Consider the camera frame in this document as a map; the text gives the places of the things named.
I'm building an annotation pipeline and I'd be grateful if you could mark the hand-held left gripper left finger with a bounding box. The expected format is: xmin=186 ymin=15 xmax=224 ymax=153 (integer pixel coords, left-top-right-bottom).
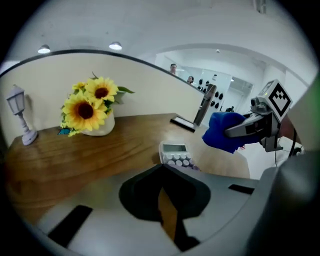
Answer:
xmin=36 ymin=163 xmax=181 ymax=256

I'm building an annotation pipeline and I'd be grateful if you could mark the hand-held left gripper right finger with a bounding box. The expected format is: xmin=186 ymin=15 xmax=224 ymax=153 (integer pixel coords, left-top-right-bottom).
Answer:
xmin=161 ymin=163 xmax=260 ymax=253

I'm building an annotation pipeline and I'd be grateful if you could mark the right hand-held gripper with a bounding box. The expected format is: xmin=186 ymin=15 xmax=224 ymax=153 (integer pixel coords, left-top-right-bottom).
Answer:
xmin=223 ymin=78 xmax=294 ymax=154

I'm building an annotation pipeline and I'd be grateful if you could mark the blue cloth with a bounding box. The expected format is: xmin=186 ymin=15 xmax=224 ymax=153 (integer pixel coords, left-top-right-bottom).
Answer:
xmin=201 ymin=111 xmax=247 ymax=155

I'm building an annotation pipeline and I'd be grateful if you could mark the lilac calculator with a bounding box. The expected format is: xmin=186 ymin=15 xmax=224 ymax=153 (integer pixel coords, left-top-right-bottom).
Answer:
xmin=158 ymin=141 xmax=201 ymax=172

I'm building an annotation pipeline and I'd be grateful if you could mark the group of black hanging bags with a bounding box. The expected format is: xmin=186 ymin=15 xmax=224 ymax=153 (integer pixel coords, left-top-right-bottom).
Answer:
xmin=196 ymin=77 xmax=226 ymax=109

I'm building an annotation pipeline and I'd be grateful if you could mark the sunflower bouquet in white vase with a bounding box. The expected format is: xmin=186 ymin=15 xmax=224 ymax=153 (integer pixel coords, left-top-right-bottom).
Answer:
xmin=58 ymin=71 xmax=136 ymax=138

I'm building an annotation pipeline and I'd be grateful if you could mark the black picture frame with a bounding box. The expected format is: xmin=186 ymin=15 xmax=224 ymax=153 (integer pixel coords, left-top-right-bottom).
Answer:
xmin=169 ymin=114 xmax=197 ymax=133

